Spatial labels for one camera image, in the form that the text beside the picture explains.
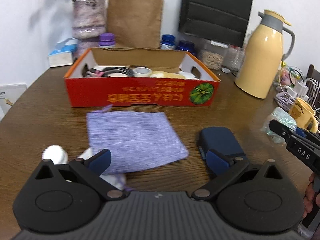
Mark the dark wooden chair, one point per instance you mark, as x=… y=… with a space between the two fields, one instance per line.
x=313 y=77

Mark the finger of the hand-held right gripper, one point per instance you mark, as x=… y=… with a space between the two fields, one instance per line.
x=280 y=128
x=306 y=133

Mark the yellow mug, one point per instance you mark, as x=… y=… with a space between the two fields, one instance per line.
x=300 y=112

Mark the brown paper bag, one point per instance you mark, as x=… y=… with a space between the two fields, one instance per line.
x=135 y=20

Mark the dark blue case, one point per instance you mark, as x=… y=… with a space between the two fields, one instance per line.
x=220 y=140

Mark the clear plastic jar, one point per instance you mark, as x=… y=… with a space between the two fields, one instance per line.
x=233 y=57

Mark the blue white tissue box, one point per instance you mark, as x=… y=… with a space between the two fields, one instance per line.
x=60 y=57

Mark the purple white mottled vase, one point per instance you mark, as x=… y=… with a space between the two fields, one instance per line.
x=87 y=20

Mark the person's right hand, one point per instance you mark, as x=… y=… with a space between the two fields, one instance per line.
x=308 y=200

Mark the pink snack bag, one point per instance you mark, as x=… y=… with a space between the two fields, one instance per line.
x=285 y=77

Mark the blue capped bottle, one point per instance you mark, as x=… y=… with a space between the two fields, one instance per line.
x=186 y=46
x=168 y=42

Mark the small white cap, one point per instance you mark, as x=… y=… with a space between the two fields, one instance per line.
x=225 y=70

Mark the purple capped bottle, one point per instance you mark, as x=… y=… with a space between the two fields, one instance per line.
x=107 y=40

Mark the yellow white plush toy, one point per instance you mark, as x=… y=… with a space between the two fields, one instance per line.
x=165 y=74

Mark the white charger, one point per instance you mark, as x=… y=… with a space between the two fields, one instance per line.
x=301 y=88

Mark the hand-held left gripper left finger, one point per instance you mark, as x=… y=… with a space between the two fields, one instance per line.
x=100 y=162

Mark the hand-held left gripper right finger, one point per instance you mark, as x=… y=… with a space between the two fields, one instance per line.
x=217 y=163

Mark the white ruffled paper liner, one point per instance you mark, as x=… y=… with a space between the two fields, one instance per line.
x=56 y=155

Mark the black paper bag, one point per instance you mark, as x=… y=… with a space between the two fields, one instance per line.
x=215 y=12

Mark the clear container of seeds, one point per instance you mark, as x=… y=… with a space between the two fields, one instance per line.
x=211 y=58

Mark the purple woven pouch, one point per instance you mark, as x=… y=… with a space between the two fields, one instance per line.
x=135 y=135

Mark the red cardboard box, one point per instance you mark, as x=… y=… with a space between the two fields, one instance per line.
x=137 y=92

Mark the clear plastic wrapper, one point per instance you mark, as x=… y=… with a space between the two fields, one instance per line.
x=280 y=116

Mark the white panel with sticker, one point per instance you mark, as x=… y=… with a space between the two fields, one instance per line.
x=12 y=97

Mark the yellow thermos jug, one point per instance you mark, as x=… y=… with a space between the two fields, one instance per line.
x=260 y=60

